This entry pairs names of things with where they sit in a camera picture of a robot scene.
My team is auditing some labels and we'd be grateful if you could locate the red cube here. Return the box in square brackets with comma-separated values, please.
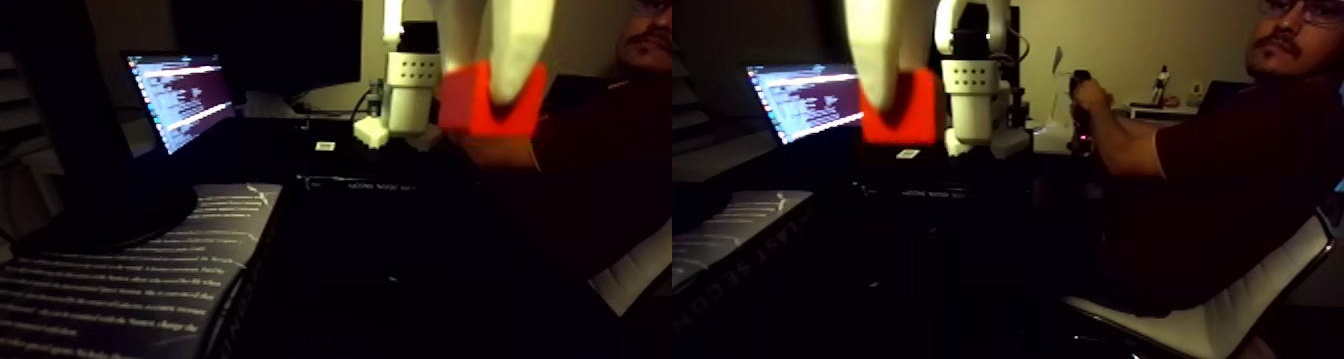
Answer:
[861, 69, 941, 147]
[437, 61, 550, 140]

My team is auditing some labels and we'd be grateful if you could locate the dark leader arm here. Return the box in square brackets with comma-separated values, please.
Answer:
[1065, 69, 1099, 155]

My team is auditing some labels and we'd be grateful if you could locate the person's left hand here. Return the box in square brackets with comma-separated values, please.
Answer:
[1068, 72, 1112, 116]

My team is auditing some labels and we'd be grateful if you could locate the open laptop lit screen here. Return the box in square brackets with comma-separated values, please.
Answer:
[120, 50, 241, 158]
[743, 60, 868, 147]

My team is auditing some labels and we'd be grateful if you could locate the person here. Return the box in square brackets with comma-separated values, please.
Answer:
[462, 0, 673, 289]
[1065, 0, 1344, 320]

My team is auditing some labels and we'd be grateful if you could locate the flat black box with lettering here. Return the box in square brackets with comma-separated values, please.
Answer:
[861, 179, 1036, 201]
[297, 174, 421, 194]

